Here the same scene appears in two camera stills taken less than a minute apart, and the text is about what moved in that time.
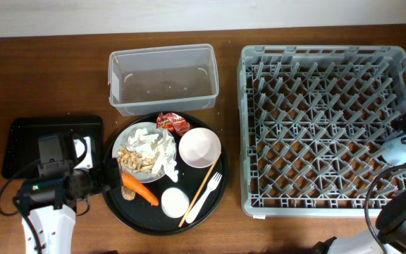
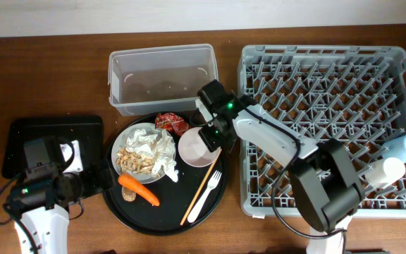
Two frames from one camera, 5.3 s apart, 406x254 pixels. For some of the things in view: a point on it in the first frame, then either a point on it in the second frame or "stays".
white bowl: x=199 y=147 stays
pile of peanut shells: x=132 y=161 stays
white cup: x=175 y=202 -> x=384 y=172
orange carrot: x=139 y=188 stays
